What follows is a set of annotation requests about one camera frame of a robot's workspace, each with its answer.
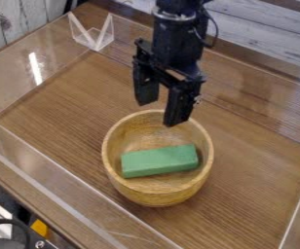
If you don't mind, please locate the black cable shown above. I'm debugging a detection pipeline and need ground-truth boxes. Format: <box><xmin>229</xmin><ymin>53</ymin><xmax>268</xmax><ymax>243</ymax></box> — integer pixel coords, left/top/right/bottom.
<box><xmin>0</xmin><ymin>219</ymin><xmax>33</xmax><ymax>249</ymax></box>

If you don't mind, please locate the brown wooden bowl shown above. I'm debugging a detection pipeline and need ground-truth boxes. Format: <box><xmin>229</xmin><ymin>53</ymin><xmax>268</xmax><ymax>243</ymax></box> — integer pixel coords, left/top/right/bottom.
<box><xmin>102</xmin><ymin>109</ymin><xmax>214</xmax><ymax>207</ymax></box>

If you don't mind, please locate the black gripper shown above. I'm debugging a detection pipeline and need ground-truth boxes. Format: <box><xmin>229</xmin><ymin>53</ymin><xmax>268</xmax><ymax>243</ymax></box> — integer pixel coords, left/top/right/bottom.
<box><xmin>133</xmin><ymin>13</ymin><xmax>208</xmax><ymax>127</ymax></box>

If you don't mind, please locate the green rectangular block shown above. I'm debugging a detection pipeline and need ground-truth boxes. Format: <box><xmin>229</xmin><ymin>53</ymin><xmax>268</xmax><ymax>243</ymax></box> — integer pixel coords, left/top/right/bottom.
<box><xmin>121</xmin><ymin>144</ymin><xmax>198</xmax><ymax>178</ymax></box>

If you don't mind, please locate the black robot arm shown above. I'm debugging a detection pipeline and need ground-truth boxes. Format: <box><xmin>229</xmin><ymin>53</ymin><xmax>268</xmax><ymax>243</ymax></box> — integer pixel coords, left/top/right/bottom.
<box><xmin>133</xmin><ymin>0</ymin><xmax>214</xmax><ymax>126</ymax></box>

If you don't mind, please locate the clear acrylic corner bracket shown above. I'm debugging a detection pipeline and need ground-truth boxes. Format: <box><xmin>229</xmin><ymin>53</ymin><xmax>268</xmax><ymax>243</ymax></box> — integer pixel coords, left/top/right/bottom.
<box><xmin>69</xmin><ymin>13</ymin><xmax>116</xmax><ymax>52</ymax></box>

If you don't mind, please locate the clear acrylic tray wall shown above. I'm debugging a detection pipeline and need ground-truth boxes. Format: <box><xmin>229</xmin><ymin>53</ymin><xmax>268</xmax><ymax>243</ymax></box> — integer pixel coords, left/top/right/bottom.
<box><xmin>0</xmin><ymin>112</ymin><xmax>181</xmax><ymax>249</ymax></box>

